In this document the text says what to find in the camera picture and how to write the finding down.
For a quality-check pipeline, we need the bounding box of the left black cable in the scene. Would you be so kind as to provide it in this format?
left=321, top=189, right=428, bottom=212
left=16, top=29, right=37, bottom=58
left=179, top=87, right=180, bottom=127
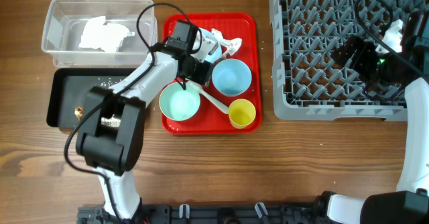
left=63, top=2, right=203, bottom=224

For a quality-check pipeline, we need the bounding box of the clear plastic bin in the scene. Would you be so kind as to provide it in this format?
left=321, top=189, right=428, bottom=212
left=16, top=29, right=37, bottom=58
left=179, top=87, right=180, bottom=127
left=41, top=0, right=158, bottom=68

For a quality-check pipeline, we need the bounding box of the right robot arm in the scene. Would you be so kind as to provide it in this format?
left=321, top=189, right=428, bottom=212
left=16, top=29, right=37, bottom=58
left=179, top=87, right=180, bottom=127
left=312, top=11, right=428, bottom=223

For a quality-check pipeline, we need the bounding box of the white tissue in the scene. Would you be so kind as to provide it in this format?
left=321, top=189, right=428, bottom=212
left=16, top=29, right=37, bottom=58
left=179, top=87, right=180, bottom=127
left=78, top=16, right=135, bottom=53

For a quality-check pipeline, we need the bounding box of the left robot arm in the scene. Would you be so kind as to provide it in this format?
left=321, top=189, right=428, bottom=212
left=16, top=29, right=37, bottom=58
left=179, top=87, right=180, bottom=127
left=70, top=20, right=222, bottom=223

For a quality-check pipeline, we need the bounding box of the light blue bowl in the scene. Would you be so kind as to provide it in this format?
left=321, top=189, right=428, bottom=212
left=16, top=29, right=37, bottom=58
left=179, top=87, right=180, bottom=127
left=211, top=58, right=252, bottom=97

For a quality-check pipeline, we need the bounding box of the yellow plastic cup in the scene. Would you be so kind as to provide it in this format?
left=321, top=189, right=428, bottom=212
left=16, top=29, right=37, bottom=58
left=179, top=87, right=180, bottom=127
left=228, top=99, right=256, bottom=129

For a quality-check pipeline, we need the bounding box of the grey dishwasher rack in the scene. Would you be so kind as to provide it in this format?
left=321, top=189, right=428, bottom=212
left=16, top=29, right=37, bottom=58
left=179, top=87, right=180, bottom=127
left=269, top=0, right=428, bottom=121

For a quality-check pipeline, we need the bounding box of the mint green bowl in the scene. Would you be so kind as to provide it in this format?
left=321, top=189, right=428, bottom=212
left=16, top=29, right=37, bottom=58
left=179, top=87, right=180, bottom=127
left=159, top=82, right=200, bottom=121

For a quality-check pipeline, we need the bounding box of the white rice pile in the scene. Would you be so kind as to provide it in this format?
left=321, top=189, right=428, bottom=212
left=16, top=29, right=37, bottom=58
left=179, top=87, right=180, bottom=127
left=96, top=76, right=122, bottom=89

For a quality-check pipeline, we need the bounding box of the brown mushroom piece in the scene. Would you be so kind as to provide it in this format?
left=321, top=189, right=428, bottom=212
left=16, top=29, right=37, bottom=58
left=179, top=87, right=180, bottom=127
left=74, top=107, right=83, bottom=120

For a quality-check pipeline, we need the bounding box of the light blue plate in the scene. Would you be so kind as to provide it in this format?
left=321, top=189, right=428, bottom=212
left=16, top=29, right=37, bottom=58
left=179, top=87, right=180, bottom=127
left=192, top=27, right=223, bottom=64

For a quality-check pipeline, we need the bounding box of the black plastic tray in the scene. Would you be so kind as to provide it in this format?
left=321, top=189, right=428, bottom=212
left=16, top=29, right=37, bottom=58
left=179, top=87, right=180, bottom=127
left=46, top=68, right=133, bottom=128

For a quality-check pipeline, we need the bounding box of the white plastic spoon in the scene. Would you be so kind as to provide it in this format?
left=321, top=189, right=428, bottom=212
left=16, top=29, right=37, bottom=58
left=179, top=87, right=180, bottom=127
left=187, top=80, right=229, bottom=114

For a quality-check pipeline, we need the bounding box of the red serving tray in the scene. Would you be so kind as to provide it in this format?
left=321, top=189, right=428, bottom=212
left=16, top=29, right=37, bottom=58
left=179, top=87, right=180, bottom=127
left=161, top=13, right=262, bottom=135

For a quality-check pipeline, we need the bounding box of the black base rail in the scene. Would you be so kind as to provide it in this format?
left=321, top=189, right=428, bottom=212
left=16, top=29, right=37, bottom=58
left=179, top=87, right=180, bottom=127
left=76, top=202, right=322, bottom=224

